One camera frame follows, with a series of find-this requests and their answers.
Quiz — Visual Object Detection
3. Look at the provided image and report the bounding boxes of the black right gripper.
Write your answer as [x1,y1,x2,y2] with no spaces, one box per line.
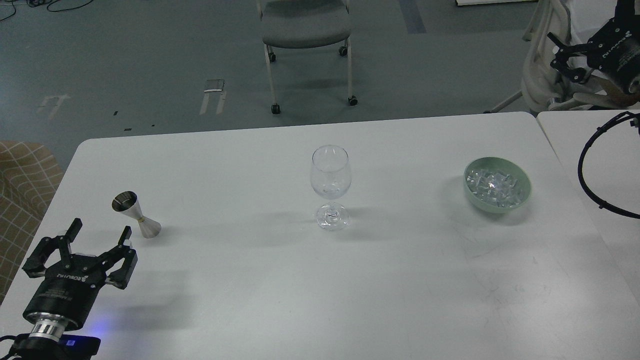
[547,0,640,96]

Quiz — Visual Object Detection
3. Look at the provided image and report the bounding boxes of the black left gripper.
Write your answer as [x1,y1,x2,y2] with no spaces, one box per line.
[22,218,138,331]

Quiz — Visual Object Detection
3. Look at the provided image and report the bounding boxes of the steel double jigger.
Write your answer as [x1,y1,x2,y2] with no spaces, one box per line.
[111,191,162,239]

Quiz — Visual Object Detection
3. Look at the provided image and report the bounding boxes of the clear ice cubes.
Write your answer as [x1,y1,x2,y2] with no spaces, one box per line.
[465,168,522,208]

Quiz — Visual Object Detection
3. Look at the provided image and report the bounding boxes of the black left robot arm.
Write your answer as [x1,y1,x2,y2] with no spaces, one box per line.
[1,218,138,360]

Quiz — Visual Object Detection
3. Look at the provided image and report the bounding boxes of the clear wine glass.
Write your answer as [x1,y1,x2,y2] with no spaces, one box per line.
[310,145,352,231]

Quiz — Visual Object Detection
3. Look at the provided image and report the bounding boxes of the person in white shirt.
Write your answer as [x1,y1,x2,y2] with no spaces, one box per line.
[564,0,617,44]

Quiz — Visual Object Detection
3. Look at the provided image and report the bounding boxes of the green bowl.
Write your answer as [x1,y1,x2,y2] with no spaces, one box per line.
[462,156,533,214]

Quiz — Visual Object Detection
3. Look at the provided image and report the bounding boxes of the grey office chair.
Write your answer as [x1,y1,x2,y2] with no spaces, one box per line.
[255,0,359,115]

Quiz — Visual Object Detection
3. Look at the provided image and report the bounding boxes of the black floor cables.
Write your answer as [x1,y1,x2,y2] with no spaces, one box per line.
[0,0,96,22]

